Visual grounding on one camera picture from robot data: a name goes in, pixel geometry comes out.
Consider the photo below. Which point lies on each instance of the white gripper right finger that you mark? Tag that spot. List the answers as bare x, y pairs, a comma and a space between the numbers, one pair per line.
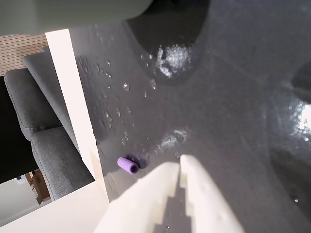
209, 201

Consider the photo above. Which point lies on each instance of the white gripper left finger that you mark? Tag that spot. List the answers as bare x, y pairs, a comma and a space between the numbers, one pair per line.
143, 201

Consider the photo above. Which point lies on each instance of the brown cardboard box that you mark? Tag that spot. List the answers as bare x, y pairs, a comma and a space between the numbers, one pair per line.
40, 187

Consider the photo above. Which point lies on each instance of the purple ribbed pen grip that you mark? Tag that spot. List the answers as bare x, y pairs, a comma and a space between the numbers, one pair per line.
128, 165

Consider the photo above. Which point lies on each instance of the grey fabric sofa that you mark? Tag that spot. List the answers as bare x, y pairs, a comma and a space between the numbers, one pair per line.
48, 150

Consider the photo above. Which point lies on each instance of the grey shiny table mat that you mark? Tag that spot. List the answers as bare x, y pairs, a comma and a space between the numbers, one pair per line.
194, 109

